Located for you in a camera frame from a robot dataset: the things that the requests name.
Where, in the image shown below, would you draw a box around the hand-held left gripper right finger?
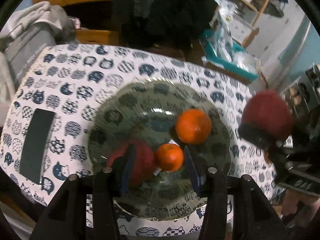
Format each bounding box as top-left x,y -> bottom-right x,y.
184,145 -> 292,240

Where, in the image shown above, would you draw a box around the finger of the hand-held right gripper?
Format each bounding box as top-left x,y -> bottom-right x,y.
237,124 -> 283,152
291,105 -> 320,143

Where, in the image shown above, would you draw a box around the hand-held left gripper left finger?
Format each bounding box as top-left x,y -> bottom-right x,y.
30,144 -> 138,240

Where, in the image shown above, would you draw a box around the red apple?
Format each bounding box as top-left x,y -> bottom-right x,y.
241,91 -> 293,142
106,140 -> 156,188

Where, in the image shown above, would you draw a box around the small tangerine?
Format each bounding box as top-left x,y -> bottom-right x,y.
156,143 -> 185,172

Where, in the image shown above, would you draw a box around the large orange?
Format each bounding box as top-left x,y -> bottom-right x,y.
175,109 -> 212,145

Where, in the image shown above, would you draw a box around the tinted glass bowl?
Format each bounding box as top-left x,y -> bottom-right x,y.
87,79 -> 232,222

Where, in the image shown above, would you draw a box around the person's right hand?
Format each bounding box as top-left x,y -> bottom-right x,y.
281,190 -> 319,227

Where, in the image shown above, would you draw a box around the shoe rack with shoes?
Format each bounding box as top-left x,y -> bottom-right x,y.
285,80 -> 320,115

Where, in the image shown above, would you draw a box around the metal shoe rack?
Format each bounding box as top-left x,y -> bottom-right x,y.
280,64 -> 320,120

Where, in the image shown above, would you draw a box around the teal plastic crate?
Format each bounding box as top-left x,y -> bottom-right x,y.
200,29 -> 259,79

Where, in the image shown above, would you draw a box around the clear plastic bags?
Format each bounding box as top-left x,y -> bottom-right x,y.
231,51 -> 260,72

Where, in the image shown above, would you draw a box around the black smartphone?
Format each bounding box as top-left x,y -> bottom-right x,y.
19,108 -> 56,184

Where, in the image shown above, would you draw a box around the cat-print tablecloth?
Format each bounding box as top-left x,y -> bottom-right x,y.
0,44 -> 278,238

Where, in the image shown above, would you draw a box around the white patterned storage box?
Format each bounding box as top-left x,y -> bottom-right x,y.
229,17 -> 259,44

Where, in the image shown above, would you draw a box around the wooden shelf rack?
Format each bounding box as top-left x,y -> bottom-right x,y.
221,0 -> 275,48

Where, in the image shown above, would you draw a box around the wooden drawer box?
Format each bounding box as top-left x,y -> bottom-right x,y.
75,29 -> 119,46

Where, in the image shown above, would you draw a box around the black coat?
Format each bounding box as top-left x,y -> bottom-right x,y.
111,0 -> 220,48

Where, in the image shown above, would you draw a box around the grey fabric storage bag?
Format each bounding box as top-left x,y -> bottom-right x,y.
4,21 -> 57,90

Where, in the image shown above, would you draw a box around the grey hoodie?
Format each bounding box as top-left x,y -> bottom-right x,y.
47,5 -> 80,44

